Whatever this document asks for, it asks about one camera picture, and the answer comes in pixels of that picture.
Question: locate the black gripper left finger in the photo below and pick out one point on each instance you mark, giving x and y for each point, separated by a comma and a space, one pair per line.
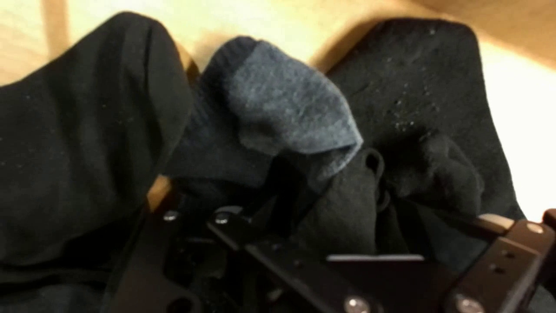
175, 272

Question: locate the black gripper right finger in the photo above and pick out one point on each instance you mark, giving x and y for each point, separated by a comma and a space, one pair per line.
510, 279

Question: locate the black sock with grey toe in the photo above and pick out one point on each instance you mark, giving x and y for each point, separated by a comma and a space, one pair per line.
279, 98

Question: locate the flat cardboard box tray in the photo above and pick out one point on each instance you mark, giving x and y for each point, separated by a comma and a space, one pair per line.
290, 18

